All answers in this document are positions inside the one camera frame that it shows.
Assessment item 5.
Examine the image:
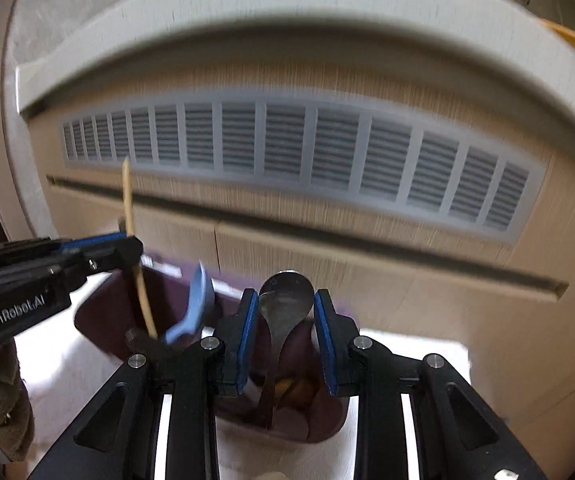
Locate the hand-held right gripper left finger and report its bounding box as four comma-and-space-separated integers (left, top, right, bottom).
30, 288, 260, 480

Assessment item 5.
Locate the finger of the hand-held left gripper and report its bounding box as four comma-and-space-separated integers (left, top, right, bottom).
0, 231, 129, 262
0, 236, 145, 287

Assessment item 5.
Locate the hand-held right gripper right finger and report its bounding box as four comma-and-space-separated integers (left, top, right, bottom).
314, 288, 548, 480

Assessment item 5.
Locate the metal spoon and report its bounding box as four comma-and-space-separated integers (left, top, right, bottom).
256, 271, 317, 431

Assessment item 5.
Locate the wooden chopstick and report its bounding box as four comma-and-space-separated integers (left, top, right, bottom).
121, 156, 159, 338

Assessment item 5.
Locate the purple plastic utensil container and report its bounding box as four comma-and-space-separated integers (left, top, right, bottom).
74, 254, 349, 445

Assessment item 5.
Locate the person's left hand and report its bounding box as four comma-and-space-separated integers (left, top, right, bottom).
0, 335, 36, 465

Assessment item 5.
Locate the blue plastic spoon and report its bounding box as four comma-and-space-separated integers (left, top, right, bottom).
161, 261, 214, 347

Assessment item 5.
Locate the white textured towel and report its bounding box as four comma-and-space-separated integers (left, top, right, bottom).
10, 280, 471, 480

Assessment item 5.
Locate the black plastic utensil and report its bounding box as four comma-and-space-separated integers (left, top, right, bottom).
125, 329, 170, 358

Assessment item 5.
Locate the wooden cabinet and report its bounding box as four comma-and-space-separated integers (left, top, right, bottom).
0, 55, 575, 443

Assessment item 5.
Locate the long grey vent grille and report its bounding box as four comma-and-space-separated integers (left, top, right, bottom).
58, 86, 549, 247

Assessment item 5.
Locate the white countertop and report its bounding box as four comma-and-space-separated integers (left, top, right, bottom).
14, 0, 575, 153

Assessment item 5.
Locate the yellow-handled tool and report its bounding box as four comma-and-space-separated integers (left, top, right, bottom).
537, 17, 575, 64

